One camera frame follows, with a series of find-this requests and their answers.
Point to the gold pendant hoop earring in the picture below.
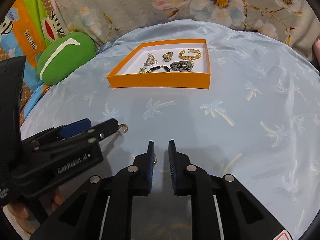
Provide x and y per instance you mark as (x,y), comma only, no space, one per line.
(154,160)

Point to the colourful cartoon monkey blanket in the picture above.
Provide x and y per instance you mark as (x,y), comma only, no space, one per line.
(29,27)

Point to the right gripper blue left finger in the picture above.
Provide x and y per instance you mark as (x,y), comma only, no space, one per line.
(101,208)

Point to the light blue palm bedsheet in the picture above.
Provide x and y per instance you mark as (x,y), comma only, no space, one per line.
(259,121)

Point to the gold leaf bangle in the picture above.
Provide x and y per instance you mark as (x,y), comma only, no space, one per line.
(190,54)

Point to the gold wristwatch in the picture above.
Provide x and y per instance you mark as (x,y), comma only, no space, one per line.
(167,56)

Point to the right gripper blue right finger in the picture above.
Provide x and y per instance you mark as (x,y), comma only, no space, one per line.
(221,207)

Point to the grey floral blanket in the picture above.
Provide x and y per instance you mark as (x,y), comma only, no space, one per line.
(292,22)

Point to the orange shallow box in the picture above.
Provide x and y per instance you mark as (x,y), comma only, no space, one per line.
(144,66)

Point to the pink white plush pillow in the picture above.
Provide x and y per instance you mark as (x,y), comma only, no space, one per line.
(316,50)

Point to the green plush pillow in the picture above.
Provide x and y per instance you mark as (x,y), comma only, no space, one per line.
(64,56)

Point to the person's left hand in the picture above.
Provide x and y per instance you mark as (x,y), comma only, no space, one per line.
(21,213)

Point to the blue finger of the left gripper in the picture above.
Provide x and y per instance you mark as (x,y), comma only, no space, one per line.
(59,133)
(80,142)

